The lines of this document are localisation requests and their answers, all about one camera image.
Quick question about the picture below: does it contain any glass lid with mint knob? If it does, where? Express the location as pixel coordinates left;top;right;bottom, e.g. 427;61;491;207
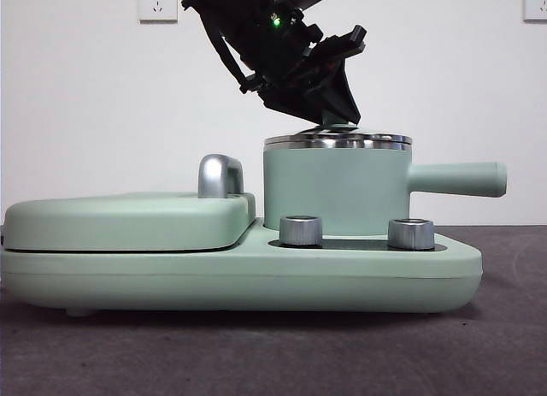
262;109;414;151

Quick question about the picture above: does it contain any mint green steel-lined pot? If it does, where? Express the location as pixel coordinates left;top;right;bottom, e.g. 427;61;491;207
261;139;509;233

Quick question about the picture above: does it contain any silver control knob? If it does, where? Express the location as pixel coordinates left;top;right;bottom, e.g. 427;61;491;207
279;215;324;247
387;218;436;250

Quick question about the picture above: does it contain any mint green cooker base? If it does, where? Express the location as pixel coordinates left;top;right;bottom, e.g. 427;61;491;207
0;218;484;319

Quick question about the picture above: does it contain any mint green hinged griddle cover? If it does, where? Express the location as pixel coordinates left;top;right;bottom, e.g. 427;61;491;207
3;154;257;252

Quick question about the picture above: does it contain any black cable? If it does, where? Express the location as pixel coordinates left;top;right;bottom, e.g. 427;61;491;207
200;10;257;93

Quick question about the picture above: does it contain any white wall socket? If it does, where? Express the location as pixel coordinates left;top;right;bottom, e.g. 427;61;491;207
137;0;179;23
523;0;547;23

